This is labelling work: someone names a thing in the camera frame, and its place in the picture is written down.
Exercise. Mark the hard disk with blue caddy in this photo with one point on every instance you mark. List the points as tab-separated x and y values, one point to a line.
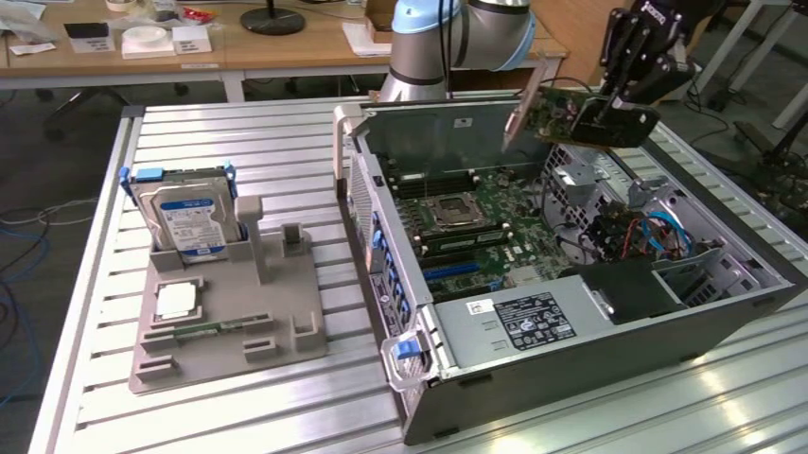
183	222

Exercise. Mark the blue expansion slot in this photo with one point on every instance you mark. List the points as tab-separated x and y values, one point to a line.
452	270

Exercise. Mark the blue case latch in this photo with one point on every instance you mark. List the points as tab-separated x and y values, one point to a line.
405	352

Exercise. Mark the silver chipset heatsink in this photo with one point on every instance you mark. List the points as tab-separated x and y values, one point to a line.
522	276

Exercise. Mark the black RAM stick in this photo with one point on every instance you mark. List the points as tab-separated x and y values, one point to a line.
464	240

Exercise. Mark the white labelled box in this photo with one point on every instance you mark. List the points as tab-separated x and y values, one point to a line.
191	40

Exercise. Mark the white table frame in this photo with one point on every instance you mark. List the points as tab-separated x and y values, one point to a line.
791	111

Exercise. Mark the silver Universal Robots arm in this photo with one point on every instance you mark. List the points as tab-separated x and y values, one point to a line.
492	28

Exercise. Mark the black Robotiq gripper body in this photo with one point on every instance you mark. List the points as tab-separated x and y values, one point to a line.
688	14

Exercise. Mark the silver CPU chip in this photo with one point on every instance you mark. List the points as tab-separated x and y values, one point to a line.
175	302

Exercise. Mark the brown cardboard box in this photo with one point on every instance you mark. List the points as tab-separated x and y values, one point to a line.
378	14

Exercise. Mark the wooden desk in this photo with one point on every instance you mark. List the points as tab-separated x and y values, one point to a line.
283	52

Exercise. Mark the black chair base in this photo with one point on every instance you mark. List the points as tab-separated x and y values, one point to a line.
70	106

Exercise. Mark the white box with tape roll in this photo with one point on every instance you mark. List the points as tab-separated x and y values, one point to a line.
148	42

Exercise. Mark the open dark grey PC case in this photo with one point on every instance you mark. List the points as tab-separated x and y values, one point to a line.
568	392

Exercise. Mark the perforated metal drive cage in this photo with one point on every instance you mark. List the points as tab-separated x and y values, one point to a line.
581	179

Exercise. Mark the green RAM stick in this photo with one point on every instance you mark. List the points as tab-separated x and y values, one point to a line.
202	328

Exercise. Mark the white box with black lid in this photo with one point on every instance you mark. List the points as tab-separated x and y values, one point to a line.
88	38

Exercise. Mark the black equipment stand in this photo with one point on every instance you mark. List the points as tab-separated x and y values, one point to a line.
757	137

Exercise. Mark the metal CPU socket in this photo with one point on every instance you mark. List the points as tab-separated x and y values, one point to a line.
456	211

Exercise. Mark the black round lamp base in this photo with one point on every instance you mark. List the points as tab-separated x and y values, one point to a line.
273	21

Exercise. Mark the Nvidia graphics card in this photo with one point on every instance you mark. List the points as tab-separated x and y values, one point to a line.
556	109

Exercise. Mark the metal disk bay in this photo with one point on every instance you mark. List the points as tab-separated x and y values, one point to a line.
713	274

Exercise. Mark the white paper label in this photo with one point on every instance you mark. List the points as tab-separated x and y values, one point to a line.
31	48

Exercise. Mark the grey power supply unit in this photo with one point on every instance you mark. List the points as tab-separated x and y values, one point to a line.
473	340

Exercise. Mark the white paper stack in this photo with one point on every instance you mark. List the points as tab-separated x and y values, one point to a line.
362	40

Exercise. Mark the grey plastic parts rack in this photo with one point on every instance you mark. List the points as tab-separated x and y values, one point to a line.
239	293

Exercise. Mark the wooden cabinet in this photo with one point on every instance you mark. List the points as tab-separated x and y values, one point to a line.
574	28

